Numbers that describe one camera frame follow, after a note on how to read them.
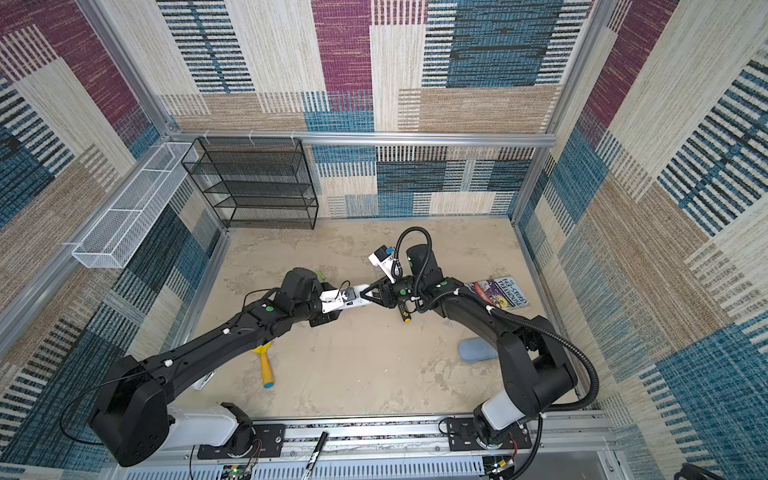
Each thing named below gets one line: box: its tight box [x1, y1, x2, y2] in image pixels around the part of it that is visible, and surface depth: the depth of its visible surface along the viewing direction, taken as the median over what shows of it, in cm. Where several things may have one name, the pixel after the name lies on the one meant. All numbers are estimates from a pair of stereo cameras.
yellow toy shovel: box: [252, 342, 275, 389], surface depth 84 cm
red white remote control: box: [341, 286, 372, 309], surface depth 79 cm
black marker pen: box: [302, 430, 329, 480], surface depth 72 cm
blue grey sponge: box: [458, 337, 499, 363], surface depth 87 cm
